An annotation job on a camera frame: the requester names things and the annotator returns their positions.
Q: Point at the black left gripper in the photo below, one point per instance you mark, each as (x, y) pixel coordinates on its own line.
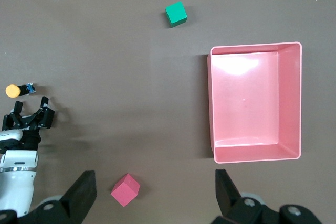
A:
(31, 124)

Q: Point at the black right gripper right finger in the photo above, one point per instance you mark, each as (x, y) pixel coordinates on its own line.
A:
(227, 195)

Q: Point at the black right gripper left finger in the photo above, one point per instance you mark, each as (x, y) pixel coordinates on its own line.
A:
(84, 192)

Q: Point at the orange mushroom push button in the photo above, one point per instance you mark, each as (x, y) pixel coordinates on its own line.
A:
(12, 90)

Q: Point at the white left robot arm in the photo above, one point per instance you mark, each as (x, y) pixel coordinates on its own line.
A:
(15, 190)

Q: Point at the red foam cube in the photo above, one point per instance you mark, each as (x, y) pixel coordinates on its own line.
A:
(125, 190)

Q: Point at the brown table mat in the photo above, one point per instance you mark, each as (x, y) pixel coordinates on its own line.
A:
(105, 64)

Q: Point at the pink plastic bin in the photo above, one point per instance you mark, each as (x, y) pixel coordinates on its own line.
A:
(246, 103)

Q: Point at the green foam cube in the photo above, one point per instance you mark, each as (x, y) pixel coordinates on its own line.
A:
(176, 12)

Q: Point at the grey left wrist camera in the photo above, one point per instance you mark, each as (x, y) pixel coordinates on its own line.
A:
(10, 134)

